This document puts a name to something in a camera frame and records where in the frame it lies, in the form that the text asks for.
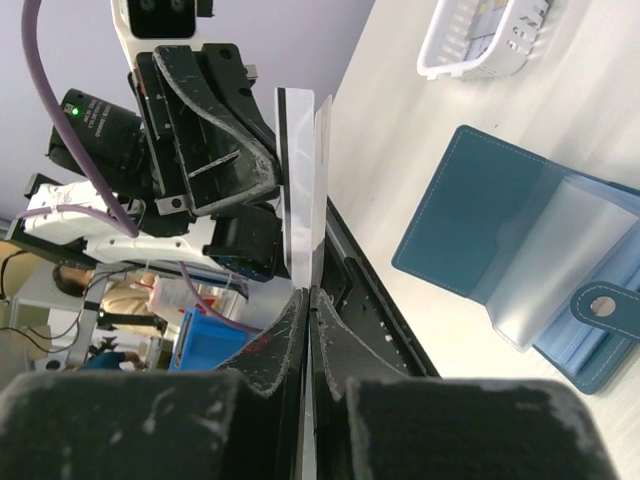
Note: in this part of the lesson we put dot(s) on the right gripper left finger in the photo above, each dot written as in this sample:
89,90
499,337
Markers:
242,420

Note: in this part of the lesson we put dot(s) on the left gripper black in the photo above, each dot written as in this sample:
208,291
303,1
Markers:
205,153

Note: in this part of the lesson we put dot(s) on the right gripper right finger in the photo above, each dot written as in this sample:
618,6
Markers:
374,422

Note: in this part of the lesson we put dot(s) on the silver VIP card top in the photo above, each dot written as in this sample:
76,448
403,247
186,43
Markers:
302,144

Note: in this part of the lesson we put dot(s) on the silver vip card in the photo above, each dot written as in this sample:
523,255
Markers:
302,144
484,26

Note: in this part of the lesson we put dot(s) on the white plastic basket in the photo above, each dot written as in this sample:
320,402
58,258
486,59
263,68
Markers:
444,46

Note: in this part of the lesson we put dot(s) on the blue leather card holder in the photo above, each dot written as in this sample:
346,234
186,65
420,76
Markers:
551,253

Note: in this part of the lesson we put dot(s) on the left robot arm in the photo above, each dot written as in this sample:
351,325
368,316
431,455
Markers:
94,220

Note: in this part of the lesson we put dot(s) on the silver VIP card bottom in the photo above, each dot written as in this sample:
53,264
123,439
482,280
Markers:
484,26

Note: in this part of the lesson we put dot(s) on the blue plastic storage bin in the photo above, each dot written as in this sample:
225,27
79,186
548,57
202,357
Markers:
204,342

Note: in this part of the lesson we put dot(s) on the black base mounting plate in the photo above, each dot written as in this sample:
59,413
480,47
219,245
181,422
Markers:
364,304

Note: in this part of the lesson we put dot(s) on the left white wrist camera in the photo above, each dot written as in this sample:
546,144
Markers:
143,25

